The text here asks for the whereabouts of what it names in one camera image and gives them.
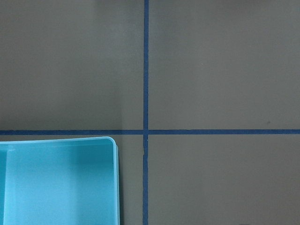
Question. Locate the turquoise plastic bin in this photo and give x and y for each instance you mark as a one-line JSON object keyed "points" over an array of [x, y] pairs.
{"points": [[60, 182]]}

